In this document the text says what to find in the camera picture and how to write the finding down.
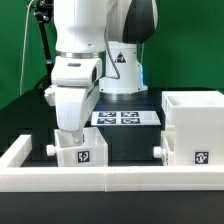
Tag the white front drawer tray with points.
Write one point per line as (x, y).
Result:
(165, 151)

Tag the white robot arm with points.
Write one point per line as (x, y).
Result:
(84, 30)

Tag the white drawer tray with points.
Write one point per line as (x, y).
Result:
(92, 153)
(165, 151)

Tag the black camera stand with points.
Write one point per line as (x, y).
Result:
(43, 12)

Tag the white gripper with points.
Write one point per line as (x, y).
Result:
(73, 108)

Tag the white U-shaped table frame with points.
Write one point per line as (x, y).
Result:
(15, 177)

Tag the white marker tag plate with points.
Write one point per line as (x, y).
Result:
(124, 118)

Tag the white drawer cabinet box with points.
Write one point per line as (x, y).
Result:
(197, 120)

